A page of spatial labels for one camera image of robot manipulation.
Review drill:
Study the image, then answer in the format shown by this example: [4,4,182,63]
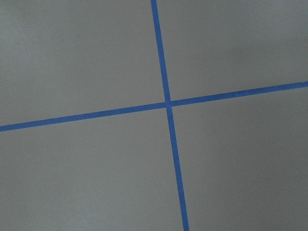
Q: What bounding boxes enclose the long blue tape strip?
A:
[151,0,190,231]

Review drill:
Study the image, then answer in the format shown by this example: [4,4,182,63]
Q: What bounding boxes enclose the crossing blue tape strip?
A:
[0,81,308,132]

